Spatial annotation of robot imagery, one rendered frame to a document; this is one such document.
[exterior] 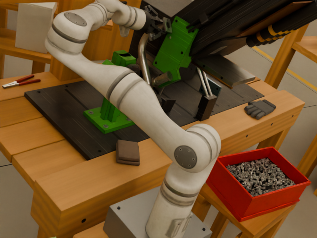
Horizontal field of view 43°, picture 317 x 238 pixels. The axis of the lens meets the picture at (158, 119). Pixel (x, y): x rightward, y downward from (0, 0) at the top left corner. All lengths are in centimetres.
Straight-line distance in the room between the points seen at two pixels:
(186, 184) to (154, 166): 42
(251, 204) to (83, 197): 56
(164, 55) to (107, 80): 66
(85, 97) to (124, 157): 40
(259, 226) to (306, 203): 169
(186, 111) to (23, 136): 68
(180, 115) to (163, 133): 79
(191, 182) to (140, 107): 21
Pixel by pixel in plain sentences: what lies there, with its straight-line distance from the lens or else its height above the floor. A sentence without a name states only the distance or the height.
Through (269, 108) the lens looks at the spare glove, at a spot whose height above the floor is 92.
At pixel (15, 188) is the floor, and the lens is 247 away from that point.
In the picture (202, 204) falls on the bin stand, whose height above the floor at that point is 74.
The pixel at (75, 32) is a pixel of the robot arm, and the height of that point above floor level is 135.
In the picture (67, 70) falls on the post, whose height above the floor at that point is 93.
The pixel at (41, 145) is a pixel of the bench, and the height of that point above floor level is 88.
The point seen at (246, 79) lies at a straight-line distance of 161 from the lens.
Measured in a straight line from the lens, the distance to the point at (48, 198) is 119.
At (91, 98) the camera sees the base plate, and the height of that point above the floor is 90.
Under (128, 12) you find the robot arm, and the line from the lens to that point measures 137.
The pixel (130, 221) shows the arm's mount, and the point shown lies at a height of 95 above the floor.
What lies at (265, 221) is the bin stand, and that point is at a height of 80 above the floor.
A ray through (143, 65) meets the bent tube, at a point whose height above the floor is 107.
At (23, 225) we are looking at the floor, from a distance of 229.
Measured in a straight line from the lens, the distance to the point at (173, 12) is 172.
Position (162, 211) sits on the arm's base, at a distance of 101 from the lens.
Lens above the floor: 174
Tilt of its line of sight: 32 degrees down
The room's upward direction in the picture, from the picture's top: 18 degrees clockwise
